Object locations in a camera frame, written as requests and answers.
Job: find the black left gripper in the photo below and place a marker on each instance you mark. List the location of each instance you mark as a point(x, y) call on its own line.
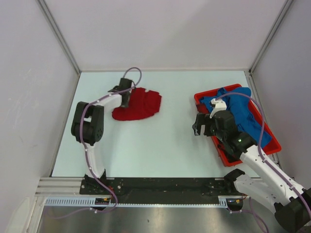
point(125, 105)

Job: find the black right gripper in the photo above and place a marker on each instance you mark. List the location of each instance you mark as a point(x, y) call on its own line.
point(200, 120)

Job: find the red pleated skirt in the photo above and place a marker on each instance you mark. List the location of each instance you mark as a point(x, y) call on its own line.
point(142, 104)

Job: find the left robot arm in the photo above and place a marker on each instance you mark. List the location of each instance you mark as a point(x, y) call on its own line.
point(88, 123)

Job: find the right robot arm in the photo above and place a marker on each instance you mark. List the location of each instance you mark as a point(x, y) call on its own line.
point(289, 201)

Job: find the red black plaid skirt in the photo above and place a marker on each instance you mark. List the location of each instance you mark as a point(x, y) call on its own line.
point(229, 158)

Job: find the blue skirt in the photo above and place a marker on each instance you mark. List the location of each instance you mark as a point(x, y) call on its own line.
point(238, 106)

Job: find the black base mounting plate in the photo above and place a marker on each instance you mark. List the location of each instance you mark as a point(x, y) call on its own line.
point(169, 190)

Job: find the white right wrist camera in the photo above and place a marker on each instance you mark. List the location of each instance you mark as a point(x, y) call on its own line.
point(217, 105)

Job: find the aluminium frame rail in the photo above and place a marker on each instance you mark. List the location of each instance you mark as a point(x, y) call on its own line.
point(58, 187)

